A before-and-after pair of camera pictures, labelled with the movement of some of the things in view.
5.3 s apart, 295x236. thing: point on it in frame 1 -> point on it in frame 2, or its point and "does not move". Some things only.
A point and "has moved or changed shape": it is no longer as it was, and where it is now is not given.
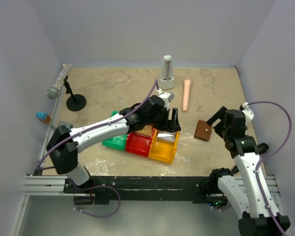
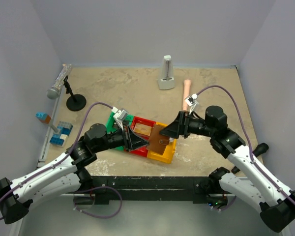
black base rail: x=144 y=190 does not move
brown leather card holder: x=203 y=131 has moved or changed shape
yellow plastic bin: x=164 y=152 does not move
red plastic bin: x=138 y=143 does not move
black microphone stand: x=75 y=102 does not move
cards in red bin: x=147 y=131 does not move
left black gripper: x=167 y=121 -> x=125 y=139
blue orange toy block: x=44 y=118 does not move
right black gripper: x=221 y=125 -> x=182 y=124
